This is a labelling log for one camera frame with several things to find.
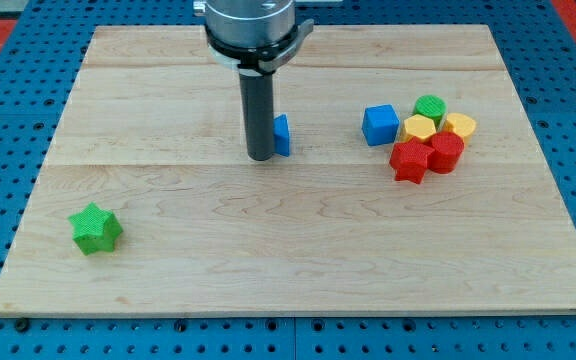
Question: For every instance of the blue triangle block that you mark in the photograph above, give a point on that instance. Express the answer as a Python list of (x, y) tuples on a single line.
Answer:
[(282, 135)]

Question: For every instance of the green star block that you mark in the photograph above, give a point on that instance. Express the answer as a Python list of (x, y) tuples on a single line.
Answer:
[(95, 230)]

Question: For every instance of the red cylinder block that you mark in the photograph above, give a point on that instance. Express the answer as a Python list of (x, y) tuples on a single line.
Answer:
[(447, 150)]

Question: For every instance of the yellow heart block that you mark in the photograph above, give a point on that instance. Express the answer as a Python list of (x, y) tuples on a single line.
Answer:
[(460, 124)]

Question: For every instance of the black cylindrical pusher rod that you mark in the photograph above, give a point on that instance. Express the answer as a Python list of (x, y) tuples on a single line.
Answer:
[(258, 113)]

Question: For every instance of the yellow hexagon block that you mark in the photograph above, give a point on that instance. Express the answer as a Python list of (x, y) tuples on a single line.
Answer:
[(417, 127)]

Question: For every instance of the red star block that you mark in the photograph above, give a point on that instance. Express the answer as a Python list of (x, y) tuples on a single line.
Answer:
[(410, 160)]

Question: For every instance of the green cylinder block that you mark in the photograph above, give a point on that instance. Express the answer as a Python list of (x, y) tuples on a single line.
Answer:
[(432, 107)]

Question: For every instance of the blue cube block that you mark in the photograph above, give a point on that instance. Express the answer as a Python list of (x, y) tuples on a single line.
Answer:
[(380, 125)]

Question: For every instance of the wooden board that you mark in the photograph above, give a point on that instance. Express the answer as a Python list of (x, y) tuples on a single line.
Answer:
[(152, 131)]

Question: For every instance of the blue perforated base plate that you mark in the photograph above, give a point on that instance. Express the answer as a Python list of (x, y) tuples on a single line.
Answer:
[(38, 64)]

